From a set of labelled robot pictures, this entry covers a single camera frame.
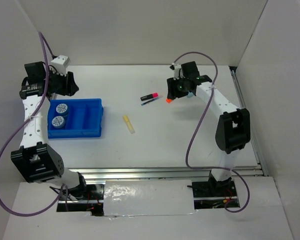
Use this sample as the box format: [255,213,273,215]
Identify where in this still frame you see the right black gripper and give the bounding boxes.
[167,75,190,100]

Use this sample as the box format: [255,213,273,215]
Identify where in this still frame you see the blue gel pen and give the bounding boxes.
[141,97,160,106]

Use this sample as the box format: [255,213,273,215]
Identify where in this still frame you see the yellow highlighter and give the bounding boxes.
[122,115,135,134]

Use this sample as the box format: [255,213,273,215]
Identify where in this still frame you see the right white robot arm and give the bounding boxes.
[167,61,251,196]

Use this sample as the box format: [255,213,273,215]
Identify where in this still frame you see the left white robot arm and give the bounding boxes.
[10,55,89,200]

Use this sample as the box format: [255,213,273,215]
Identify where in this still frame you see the pink black highlighter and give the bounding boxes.
[140,92,159,101]

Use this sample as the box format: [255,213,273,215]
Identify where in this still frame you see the light blue highlighter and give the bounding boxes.
[187,92,194,98]

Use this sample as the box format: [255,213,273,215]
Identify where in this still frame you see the blue divided plastic bin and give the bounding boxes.
[47,98,104,139]

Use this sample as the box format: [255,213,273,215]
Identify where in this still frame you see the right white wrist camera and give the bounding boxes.
[169,63,183,80]

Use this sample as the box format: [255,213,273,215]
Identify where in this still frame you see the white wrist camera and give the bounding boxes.
[50,55,70,75]
[169,63,183,80]

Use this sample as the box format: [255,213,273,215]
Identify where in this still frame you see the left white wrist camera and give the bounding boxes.
[50,55,70,75]

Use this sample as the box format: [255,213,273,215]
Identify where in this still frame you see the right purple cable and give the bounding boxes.
[184,51,251,213]

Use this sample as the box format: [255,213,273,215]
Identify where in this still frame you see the purple cable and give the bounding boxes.
[184,51,251,213]
[0,31,70,217]

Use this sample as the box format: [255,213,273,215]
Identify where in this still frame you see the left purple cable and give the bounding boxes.
[0,31,70,217]

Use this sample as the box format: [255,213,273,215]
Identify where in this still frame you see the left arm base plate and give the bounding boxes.
[60,183,105,205]

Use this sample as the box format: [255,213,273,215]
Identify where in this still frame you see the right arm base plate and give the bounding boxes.
[188,180,237,198]

